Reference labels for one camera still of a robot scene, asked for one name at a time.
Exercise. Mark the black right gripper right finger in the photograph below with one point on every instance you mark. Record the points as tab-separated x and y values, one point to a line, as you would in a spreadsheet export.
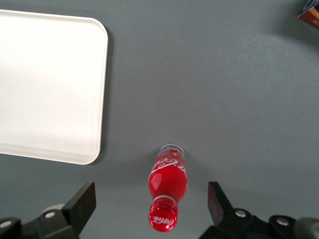
224	219

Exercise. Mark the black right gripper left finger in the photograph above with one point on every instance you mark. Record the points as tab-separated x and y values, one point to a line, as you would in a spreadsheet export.
74	214

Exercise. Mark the red coke bottle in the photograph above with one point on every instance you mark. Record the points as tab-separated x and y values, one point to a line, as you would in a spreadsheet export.
167	184

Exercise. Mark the beige plastic tray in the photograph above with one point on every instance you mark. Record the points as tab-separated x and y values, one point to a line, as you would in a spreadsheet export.
49	87

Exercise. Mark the dark blue carton box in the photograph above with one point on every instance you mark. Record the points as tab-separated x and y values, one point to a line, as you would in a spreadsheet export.
311	12

